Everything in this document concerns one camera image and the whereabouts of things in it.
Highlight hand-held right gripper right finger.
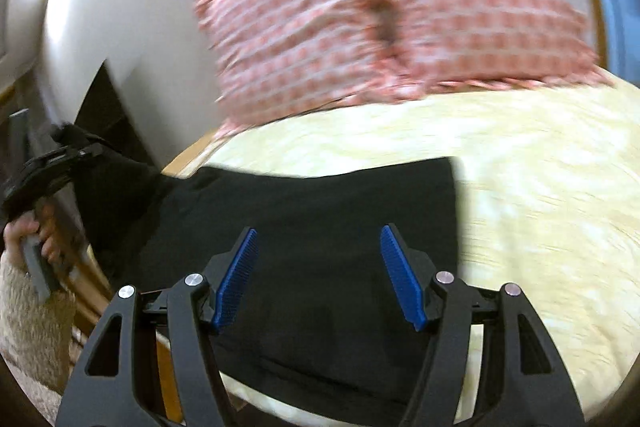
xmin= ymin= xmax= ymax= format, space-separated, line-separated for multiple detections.
xmin=380 ymin=225 xmax=587 ymax=427

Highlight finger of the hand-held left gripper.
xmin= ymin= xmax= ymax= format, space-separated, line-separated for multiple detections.
xmin=52 ymin=122 xmax=118 ymax=158

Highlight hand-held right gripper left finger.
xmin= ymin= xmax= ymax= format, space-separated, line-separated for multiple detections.
xmin=55 ymin=227 xmax=260 ymax=427

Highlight black pants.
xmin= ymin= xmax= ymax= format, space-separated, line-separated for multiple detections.
xmin=65 ymin=157 xmax=463 ymax=414

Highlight person's left forearm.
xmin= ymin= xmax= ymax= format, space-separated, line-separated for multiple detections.
xmin=0 ymin=252 xmax=76 ymax=400

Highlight person's left hand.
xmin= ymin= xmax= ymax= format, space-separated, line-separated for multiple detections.
xmin=2 ymin=212 xmax=63 ymax=280

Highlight yellow bed cover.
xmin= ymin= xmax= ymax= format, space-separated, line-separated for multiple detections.
xmin=202 ymin=72 xmax=640 ymax=427

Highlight red patterned pillow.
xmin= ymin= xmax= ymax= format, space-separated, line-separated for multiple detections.
xmin=350 ymin=0 xmax=603 ymax=100
xmin=194 ymin=0 xmax=401 ymax=140

